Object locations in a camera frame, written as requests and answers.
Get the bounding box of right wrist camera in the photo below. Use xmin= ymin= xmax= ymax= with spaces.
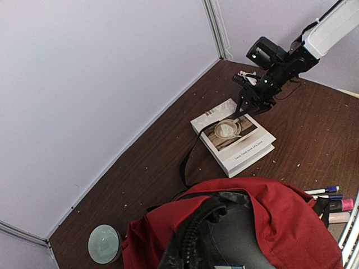
xmin=232 ymin=71 xmax=261 ymax=86

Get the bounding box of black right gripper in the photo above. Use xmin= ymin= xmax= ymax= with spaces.
xmin=229 ymin=84 xmax=277 ymax=119

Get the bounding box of right aluminium frame post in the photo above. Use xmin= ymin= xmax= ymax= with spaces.
xmin=202 ymin=0 xmax=233 ymax=61

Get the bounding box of red student backpack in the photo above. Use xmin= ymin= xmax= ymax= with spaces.
xmin=121 ymin=177 xmax=343 ymax=268

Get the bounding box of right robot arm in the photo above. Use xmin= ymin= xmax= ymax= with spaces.
xmin=232 ymin=1 xmax=358 ymax=117

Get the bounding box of light blue ceramic bowl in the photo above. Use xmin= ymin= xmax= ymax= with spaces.
xmin=88 ymin=224 xmax=122 ymax=265

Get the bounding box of front aluminium rail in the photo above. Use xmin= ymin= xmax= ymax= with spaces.
xmin=338 ymin=194 xmax=359 ymax=269

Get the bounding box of left aluminium frame post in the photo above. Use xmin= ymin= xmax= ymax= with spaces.
xmin=1 ymin=221 xmax=50 ymax=248

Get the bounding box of blue capped marker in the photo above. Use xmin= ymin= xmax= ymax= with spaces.
xmin=312 ymin=194 xmax=343 ymax=201

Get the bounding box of aluminium frame post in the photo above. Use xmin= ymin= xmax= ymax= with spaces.
xmin=1 ymin=221 xmax=50 ymax=248
xmin=202 ymin=0 xmax=233 ymax=61

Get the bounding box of white papers sheet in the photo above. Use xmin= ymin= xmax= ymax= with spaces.
xmin=191 ymin=98 xmax=276 ymax=178

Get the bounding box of pink black highlighter marker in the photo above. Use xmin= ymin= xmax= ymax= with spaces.
xmin=329 ymin=199 xmax=354 ymax=213

